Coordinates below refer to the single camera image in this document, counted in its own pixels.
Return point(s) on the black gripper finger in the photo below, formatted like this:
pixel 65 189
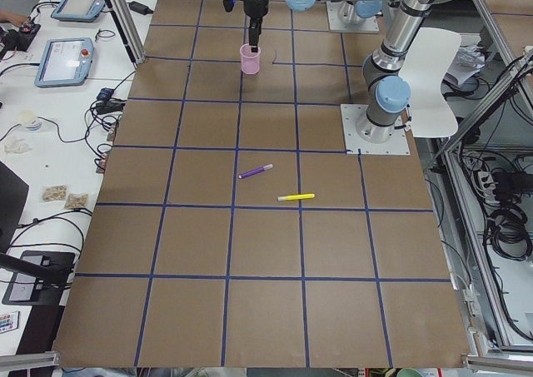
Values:
pixel 254 33

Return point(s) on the purple pen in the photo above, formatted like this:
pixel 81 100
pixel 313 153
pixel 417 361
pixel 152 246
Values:
pixel 255 171

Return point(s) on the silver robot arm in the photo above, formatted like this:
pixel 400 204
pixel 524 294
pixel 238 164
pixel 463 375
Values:
pixel 389 94

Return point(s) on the pink mesh cup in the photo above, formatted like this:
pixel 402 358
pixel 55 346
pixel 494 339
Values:
pixel 250 59

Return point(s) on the white paper cup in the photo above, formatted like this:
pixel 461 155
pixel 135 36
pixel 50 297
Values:
pixel 29 120

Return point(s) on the person hand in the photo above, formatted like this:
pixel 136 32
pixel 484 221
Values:
pixel 12 18

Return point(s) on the black power adapter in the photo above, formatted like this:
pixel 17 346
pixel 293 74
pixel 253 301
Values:
pixel 140 8

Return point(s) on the black blue usb hub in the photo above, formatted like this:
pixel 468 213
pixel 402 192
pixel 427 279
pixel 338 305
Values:
pixel 105 94

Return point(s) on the far blue teach pendant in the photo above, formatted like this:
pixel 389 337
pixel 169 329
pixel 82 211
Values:
pixel 78 10

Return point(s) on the blue teach pendant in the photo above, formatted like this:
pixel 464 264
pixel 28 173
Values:
pixel 65 62
pixel 78 10

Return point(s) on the yellow pen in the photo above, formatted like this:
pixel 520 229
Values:
pixel 296 197

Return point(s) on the near blue teach pendant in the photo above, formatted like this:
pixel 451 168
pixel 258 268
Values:
pixel 65 62

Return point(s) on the white plastic chair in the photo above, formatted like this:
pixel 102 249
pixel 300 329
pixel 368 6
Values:
pixel 426 63

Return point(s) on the brown paper table cover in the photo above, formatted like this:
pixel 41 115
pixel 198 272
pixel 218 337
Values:
pixel 186 265

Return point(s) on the snack bag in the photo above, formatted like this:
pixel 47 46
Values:
pixel 54 193
pixel 77 201

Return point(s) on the white power strip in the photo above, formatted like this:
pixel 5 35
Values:
pixel 485 182

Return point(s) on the black monitor stand base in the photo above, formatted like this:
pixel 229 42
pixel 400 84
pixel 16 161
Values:
pixel 38 277

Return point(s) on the colourful remote control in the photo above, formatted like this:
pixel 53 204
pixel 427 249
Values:
pixel 9 322

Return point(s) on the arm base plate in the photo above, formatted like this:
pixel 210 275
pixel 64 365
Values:
pixel 356 17
pixel 361 137

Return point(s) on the aluminium frame post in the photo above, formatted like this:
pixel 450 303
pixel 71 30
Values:
pixel 127 30

